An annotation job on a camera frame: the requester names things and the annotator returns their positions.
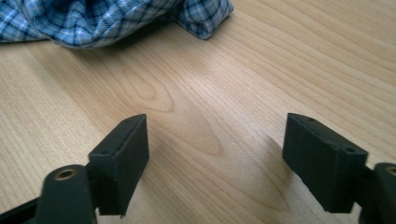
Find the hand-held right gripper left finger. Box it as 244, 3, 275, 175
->
88, 113, 150, 217

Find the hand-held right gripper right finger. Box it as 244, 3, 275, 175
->
281, 112, 369, 214

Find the blue plaid shirt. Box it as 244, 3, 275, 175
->
0, 0, 234, 49

